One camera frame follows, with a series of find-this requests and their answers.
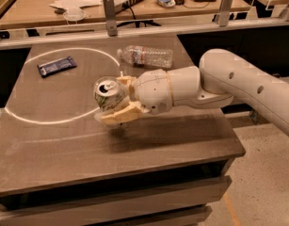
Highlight blue white packet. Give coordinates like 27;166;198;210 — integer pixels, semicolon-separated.
156;0;175;8

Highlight left grey metal post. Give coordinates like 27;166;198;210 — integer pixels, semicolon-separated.
103;0;118;37

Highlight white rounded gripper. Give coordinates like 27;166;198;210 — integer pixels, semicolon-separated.
101;69;172;125

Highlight white paper sheets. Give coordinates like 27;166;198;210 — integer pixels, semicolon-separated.
51;0;103;9

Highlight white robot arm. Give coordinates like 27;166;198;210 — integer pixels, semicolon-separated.
94;49;289;137

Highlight wooden back desk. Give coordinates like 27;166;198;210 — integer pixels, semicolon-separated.
0;0;252;30

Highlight grey cabinet with drawers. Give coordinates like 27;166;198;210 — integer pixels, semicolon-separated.
0;159;246;226

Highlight grey power strip box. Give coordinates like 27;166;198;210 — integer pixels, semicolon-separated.
114;0;143;13

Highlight right grey metal post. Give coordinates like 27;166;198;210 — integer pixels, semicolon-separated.
217;0;233;27

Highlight dark blue snack bar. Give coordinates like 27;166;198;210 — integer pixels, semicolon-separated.
37;56;77;78

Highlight clear plastic water bottle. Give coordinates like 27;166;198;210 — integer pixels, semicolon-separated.
117;45;173;69

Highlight grey metal post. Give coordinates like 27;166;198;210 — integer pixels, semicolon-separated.
103;0;118;37
217;0;233;27

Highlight green white 7up can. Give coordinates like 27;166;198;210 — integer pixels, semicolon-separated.
93;76;126;111

